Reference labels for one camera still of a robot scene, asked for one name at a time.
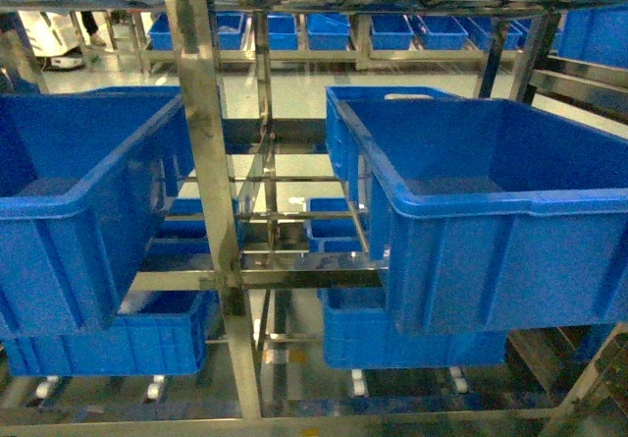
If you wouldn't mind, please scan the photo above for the large blue bin right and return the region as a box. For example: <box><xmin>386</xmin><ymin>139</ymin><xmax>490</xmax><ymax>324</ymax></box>
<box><xmin>337</xmin><ymin>98</ymin><xmax>627</xmax><ymax>335</ymax></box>

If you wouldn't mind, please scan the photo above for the blue bin lower right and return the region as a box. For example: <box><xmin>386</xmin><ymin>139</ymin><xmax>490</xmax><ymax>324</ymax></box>
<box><xmin>317</xmin><ymin>288</ymin><xmax>508</xmax><ymax>370</ymax></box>

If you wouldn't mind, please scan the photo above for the steel rack upright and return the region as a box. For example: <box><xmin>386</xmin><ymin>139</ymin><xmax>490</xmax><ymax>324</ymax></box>
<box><xmin>165</xmin><ymin>0</ymin><xmax>262</xmax><ymax>419</ymax></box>

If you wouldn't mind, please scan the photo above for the large blue bin left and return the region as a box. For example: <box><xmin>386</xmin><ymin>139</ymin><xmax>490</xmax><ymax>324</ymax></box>
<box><xmin>1</xmin><ymin>87</ymin><xmax>194</xmax><ymax>339</ymax></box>

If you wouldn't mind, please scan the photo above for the large blue bin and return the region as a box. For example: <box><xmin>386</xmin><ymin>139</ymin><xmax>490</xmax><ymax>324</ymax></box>
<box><xmin>1</xmin><ymin>87</ymin><xmax>194</xmax><ymax>339</ymax></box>
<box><xmin>337</xmin><ymin>98</ymin><xmax>627</xmax><ymax>335</ymax></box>

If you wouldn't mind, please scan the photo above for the blue bin lower left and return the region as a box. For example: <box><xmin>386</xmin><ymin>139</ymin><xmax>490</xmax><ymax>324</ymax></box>
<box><xmin>2</xmin><ymin>291</ymin><xmax>221</xmax><ymax>377</ymax></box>

